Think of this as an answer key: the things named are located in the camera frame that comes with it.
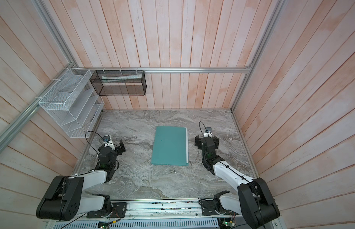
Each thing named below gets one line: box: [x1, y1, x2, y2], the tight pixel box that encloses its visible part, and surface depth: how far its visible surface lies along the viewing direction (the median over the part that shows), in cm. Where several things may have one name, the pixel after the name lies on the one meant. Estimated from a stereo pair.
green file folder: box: [150, 125, 189, 167], surface depth 102 cm
